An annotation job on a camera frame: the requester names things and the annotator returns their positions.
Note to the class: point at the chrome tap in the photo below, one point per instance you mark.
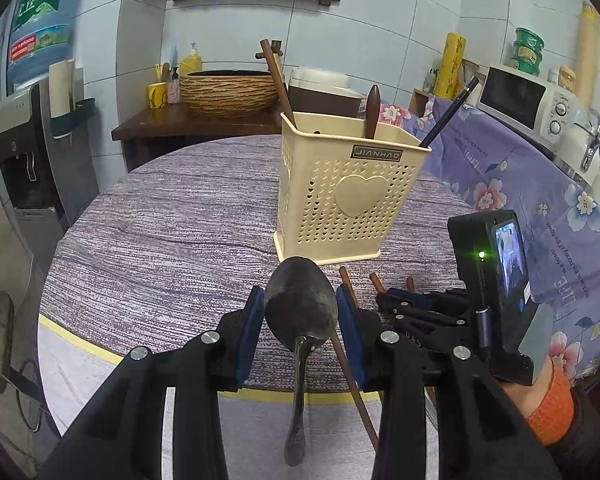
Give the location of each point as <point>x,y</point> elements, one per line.
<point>591,142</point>

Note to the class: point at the person's right forearm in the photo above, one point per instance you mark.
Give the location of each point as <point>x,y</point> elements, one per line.
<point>552,405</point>

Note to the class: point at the tall yellow cup stack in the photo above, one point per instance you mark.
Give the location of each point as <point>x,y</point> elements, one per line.
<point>587,55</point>

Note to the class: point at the bronze faucet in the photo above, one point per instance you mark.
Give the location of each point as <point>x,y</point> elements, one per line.
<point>275,52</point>

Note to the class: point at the purple floral cloth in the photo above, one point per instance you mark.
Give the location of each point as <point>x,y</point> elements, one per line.
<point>555,200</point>

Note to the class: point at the yellow soap pump bottle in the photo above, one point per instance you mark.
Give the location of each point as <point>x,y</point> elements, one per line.
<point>191,62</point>

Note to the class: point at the woven wash basin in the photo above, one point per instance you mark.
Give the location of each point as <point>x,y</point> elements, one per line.
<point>225,92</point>

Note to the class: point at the yellow mug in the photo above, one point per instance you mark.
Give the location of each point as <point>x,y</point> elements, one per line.
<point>156,96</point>

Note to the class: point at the white rice cooker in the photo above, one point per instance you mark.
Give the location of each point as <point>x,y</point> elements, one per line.
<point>325,91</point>

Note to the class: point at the cream perforated utensil holder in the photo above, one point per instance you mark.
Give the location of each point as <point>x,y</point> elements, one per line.
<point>320,185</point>

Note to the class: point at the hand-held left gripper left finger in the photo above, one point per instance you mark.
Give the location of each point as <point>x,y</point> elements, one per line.
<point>247,340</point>

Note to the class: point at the grey water dispenser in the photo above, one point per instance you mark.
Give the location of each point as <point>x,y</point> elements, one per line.
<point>20,160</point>

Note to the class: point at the stack of green bowls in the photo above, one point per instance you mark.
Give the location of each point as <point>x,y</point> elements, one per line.
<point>527,52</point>

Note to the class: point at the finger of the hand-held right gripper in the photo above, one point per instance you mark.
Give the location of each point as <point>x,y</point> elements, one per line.
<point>420,297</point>
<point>430,320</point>

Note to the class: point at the yellow plastic roll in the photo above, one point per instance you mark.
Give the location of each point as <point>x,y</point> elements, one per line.
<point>450,65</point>

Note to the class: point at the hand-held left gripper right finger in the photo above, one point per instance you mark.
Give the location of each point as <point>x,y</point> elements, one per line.
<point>355,355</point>

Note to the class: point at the dark wooden vanity counter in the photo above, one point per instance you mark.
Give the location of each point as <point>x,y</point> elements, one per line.
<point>180,127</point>

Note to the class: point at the white microwave oven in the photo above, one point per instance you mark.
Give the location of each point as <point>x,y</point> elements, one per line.
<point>510,97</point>

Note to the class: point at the black chopstick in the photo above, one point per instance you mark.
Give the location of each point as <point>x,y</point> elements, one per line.
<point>450,112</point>

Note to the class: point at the pink patterned pump bottle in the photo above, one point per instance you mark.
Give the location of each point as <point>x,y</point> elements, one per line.
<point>173,91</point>

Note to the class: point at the stack of paper cups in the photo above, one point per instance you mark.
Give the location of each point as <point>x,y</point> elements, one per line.
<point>61,85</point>

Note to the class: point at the large metal spoon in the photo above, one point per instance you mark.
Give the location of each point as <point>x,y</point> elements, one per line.
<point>300,305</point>

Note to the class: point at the small wooden box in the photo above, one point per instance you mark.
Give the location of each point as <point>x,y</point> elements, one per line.
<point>418,102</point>

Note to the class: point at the blue water jug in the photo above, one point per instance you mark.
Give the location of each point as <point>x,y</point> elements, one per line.
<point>40,25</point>

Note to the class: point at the blue-grey cup holder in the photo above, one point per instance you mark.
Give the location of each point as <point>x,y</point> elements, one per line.
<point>75,120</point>

